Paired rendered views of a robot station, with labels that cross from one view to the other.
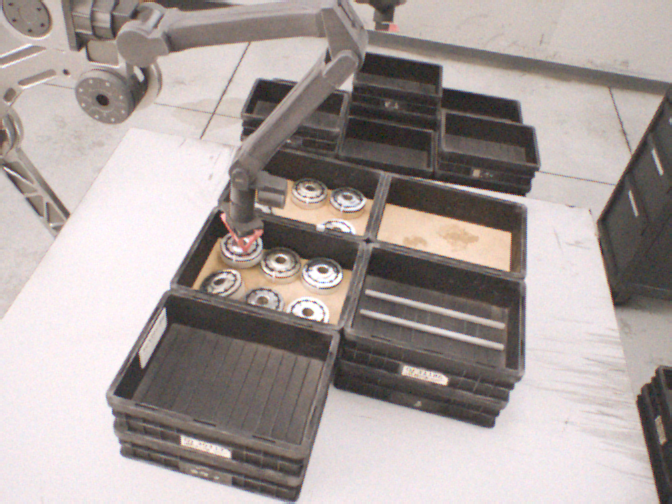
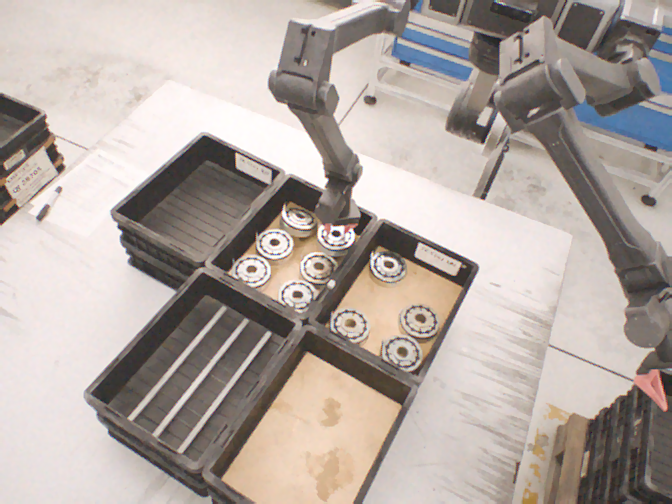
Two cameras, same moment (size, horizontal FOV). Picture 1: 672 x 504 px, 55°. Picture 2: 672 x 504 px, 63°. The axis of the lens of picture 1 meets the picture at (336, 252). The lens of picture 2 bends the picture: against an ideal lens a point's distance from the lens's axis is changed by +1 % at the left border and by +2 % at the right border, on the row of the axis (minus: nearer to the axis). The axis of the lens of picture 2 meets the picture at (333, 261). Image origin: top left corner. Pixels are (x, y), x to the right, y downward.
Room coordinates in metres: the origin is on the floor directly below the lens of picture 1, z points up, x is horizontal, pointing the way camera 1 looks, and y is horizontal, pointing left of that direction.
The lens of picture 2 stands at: (1.39, -0.69, 2.04)
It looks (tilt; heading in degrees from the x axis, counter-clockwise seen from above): 53 degrees down; 105
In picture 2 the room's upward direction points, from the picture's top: 10 degrees clockwise
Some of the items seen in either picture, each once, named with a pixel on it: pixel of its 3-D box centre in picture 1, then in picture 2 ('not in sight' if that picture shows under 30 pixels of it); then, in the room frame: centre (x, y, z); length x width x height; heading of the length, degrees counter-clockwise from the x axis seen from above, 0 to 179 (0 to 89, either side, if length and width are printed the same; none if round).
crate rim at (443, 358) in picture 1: (438, 307); (200, 358); (1.01, -0.26, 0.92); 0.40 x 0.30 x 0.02; 84
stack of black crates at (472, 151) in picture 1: (475, 180); not in sight; (2.28, -0.54, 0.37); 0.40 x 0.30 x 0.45; 89
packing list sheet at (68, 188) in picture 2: not in sight; (90, 189); (0.32, 0.19, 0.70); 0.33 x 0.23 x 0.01; 89
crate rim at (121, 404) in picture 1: (229, 366); (202, 193); (0.75, 0.17, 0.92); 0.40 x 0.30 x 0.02; 84
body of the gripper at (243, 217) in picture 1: (242, 209); (339, 205); (1.13, 0.23, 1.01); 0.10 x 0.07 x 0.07; 38
